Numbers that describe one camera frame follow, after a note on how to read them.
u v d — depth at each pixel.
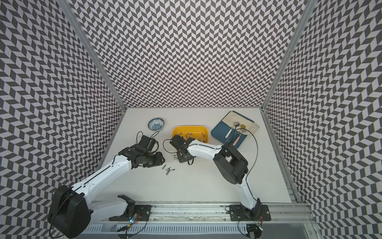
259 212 0.68
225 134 1.00
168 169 0.87
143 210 0.74
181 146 0.68
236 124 1.06
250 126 1.05
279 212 0.75
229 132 1.02
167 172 0.85
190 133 1.03
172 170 0.87
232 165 0.51
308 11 0.68
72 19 0.74
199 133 1.04
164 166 0.87
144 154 0.63
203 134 1.04
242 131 1.02
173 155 0.92
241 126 1.06
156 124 1.08
